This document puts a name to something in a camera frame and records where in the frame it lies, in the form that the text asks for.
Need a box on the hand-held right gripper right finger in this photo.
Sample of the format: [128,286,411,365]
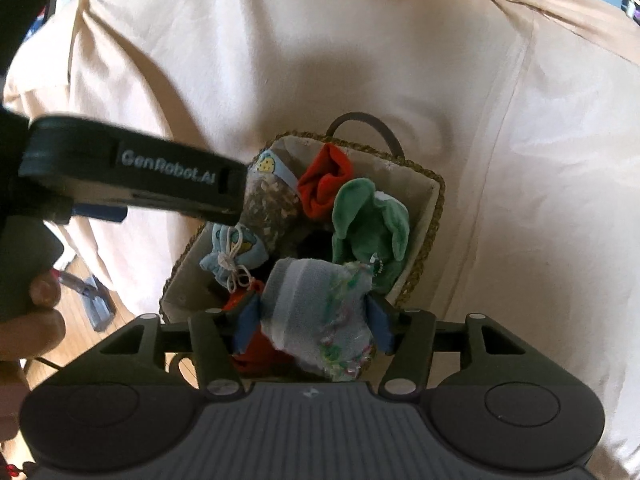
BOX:
[366,292,527,401]

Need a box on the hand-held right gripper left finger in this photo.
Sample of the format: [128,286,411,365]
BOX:
[100,292,262,401]

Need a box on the red sock bundle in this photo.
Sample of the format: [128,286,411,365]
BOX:
[222,280,296,376]

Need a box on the grey blue inside-out sock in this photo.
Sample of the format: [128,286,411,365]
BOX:
[257,257,377,383]

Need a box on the blue sock with white string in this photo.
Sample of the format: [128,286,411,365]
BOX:
[199,222,268,293]

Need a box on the green plush sock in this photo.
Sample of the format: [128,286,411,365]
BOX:
[331,177,412,296]

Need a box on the speckled brown sock blue cuff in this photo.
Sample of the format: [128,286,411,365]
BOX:
[239,149,303,256]

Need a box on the woven basket with floral lining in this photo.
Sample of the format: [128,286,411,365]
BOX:
[159,111,447,388]

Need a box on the small red sock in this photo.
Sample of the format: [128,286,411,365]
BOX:
[297,142,353,220]

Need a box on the person's left hand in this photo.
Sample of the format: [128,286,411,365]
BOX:
[0,267,67,411]

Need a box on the grey floor tool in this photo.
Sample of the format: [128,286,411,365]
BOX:
[57,270,118,332]

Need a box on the cream blanket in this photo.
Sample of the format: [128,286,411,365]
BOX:
[2,0,640,466]

